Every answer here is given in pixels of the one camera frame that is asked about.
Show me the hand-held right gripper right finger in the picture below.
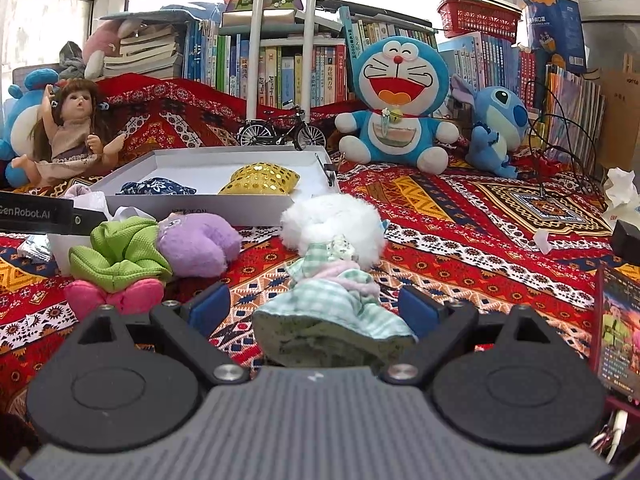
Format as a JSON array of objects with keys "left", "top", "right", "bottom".
[{"left": 385, "top": 285, "right": 553, "bottom": 386}]

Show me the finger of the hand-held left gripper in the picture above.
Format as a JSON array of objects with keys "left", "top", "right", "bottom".
[{"left": 72, "top": 210, "right": 108, "bottom": 236}]

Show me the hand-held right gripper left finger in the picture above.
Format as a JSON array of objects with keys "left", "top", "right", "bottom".
[{"left": 75, "top": 282, "right": 251, "bottom": 386}]

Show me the green and pink fabric toy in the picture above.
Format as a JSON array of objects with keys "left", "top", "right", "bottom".
[{"left": 64, "top": 216, "right": 173, "bottom": 316}]

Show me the purple plush toy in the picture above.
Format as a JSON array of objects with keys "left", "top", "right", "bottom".
[{"left": 157, "top": 212, "right": 243, "bottom": 278}]

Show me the white fluffy doll checked dress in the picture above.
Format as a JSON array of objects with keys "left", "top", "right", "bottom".
[{"left": 252, "top": 194, "right": 418, "bottom": 368}]

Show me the white shallow cardboard box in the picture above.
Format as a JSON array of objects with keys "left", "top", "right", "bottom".
[{"left": 90, "top": 146, "right": 341, "bottom": 228}]

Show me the silver foil wrapper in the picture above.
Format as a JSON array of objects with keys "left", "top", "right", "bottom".
[{"left": 15, "top": 235, "right": 53, "bottom": 263}]

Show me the blue floral fabric pouch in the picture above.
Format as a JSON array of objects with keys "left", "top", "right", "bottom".
[{"left": 116, "top": 176, "right": 197, "bottom": 197}]

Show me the blue and white round plush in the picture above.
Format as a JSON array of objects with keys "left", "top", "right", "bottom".
[{"left": 0, "top": 67, "right": 61, "bottom": 186}]

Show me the red patterned blanket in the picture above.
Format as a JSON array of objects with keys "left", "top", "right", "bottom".
[{"left": 0, "top": 72, "right": 621, "bottom": 411}]

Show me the brown-haired baby doll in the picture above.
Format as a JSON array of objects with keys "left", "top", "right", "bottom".
[{"left": 11, "top": 77, "right": 126, "bottom": 188}]

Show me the gold sequin pouch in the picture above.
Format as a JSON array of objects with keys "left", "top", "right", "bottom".
[{"left": 217, "top": 161, "right": 301, "bottom": 196}]

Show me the grey plush toy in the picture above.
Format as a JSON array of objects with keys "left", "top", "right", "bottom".
[{"left": 57, "top": 41, "right": 98, "bottom": 83}]

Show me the black metal clip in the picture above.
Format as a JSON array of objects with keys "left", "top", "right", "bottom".
[{"left": 315, "top": 154, "right": 337, "bottom": 186}]

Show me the pink rabbit plush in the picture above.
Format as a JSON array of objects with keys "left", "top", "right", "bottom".
[{"left": 82, "top": 17, "right": 146, "bottom": 81}]

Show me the miniature black bicycle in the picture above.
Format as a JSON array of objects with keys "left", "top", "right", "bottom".
[{"left": 235, "top": 104, "right": 327, "bottom": 152}]

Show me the stack of lying books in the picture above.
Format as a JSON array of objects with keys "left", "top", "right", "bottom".
[{"left": 102, "top": 22, "right": 186, "bottom": 81}]

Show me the blue cat plush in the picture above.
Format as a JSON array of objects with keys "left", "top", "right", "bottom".
[{"left": 334, "top": 36, "right": 461, "bottom": 176}]

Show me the red-framed tablet screen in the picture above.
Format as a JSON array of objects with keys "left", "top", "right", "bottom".
[{"left": 587, "top": 265, "right": 640, "bottom": 406}]

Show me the blue alien plush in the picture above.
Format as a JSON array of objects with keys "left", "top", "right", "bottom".
[{"left": 450, "top": 74, "right": 531, "bottom": 181}]

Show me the small black box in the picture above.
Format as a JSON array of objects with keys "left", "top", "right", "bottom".
[{"left": 611, "top": 220, "right": 640, "bottom": 261}]

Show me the crumpled white tissue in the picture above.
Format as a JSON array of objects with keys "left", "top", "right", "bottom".
[{"left": 602, "top": 167, "right": 640, "bottom": 223}]

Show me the row of colourful upright books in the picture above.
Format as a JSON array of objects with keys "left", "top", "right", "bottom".
[{"left": 182, "top": 7, "right": 441, "bottom": 111}]

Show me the white metal pole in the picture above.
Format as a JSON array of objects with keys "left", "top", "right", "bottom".
[
  {"left": 246, "top": 0, "right": 273, "bottom": 121},
  {"left": 295, "top": 0, "right": 321, "bottom": 111}
]

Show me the row of thin picture books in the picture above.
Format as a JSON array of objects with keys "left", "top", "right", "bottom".
[{"left": 437, "top": 32, "right": 606, "bottom": 171}]

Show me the brown cardboard box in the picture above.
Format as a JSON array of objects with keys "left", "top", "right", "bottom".
[{"left": 592, "top": 67, "right": 640, "bottom": 171}]

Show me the red plastic basket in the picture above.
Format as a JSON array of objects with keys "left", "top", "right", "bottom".
[{"left": 437, "top": 0, "right": 523, "bottom": 40}]

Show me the blue paper bag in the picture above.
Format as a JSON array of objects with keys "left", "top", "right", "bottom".
[{"left": 522, "top": 0, "right": 588, "bottom": 75}]

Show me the clear plastic storage box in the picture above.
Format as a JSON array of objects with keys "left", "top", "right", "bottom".
[{"left": 580, "top": 0, "right": 640, "bottom": 78}]

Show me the black cable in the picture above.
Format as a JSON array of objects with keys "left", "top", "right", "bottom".
[{"left": 525, "top": 77, "right": 601, "bottom": 201}]

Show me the white cable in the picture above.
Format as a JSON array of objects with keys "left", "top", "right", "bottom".
[{"left": 607, "top": 410, "right": 631, "bottom": 461}]

